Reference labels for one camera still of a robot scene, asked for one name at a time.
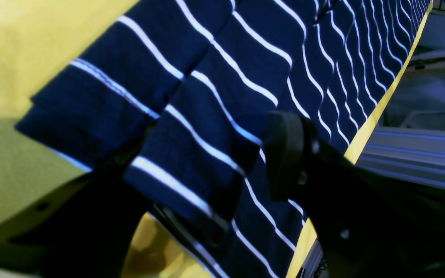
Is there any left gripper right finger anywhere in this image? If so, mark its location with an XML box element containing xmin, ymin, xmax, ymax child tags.
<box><xmin>264</xmin><ymin>111</ymin><xmax>445</xmax><ymax>278</ymax></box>

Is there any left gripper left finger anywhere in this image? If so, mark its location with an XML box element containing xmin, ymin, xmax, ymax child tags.
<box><xmin>0</xmin><ymin>161</ymin><xmax>153</xmax><ymax>278</ymax></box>

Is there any navy white striped T-shirt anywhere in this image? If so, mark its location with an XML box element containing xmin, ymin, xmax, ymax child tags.
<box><xmin>16</xmin><ymin>0</ymin><xmax>431</xmax><ymax>278</ymax></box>

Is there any yellow table cloth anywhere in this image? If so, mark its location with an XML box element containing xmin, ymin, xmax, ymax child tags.
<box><xmin>0</xmin><ymin>0</ymin><xmax>435</xmax><ymax>278</ymax></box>

